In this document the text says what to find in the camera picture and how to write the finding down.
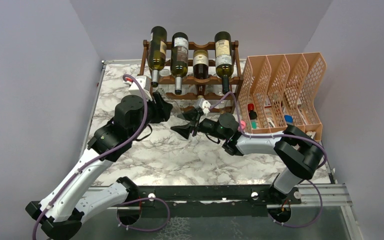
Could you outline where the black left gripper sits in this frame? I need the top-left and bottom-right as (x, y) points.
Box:
(129, 91), (173, 141)

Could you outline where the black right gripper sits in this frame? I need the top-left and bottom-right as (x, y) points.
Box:
(170, 108), (227, 141)

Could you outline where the green wine bottle cream label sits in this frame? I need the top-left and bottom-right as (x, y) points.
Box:
(214, 31), (234, 95)

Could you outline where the clear glass bottle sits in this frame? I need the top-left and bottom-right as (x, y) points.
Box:
(156, 87), (185, 120)

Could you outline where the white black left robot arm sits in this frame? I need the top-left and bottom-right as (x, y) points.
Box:
(25, 92), (173, 240)

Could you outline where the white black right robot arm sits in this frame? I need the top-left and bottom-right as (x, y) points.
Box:
(170, 109), (324, 204)

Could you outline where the brown wooden wine rack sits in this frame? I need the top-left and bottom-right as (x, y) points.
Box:
(139, 39), (244, 112)

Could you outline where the pink capped small bottle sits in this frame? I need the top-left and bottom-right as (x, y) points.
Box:
(238, 120), (247, 131)

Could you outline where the green wine bottle far left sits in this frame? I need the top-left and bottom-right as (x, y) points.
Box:
(147, 26), (167, 88)

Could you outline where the dark bottle gold foil neck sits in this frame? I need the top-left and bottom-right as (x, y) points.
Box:
(193, 50), (209, 99)

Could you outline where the green wine bottle white label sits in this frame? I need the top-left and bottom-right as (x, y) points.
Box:
(170, 32), (189, 95)

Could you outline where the orange plastic file organizer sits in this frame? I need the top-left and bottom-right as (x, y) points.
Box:
(237, 52), (327, 142)

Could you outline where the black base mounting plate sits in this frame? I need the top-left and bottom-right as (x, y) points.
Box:
(117, 184), (302, 221)

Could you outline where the aluminium frame rail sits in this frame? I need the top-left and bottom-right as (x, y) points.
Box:
(49, 59), (365, 240)

